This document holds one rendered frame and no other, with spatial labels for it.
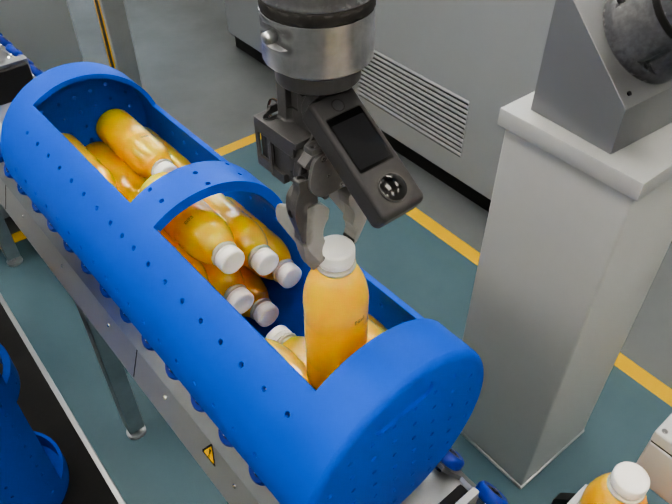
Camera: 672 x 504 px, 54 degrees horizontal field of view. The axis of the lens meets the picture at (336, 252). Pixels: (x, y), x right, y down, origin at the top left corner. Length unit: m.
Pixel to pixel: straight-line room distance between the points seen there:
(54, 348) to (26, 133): 1.36
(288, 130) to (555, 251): 0.95
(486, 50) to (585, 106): 1.27
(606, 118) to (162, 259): 0.80
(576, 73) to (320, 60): 0.84
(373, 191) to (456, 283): 2.01
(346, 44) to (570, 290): 1.05
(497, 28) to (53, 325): 1.87
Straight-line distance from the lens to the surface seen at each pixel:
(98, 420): 2.24
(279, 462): 0.74
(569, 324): 1.53
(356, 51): 0.52
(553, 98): 1.34
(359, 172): 0.53
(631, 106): 1.27
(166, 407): 1.14
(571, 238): 1.41
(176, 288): 0.85
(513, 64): 2.47
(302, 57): 0.51
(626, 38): 1.26
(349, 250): 0.65
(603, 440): 2.23
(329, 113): 0.55
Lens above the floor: 1.78
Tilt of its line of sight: 43 degrees down
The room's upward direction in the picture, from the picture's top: straight up
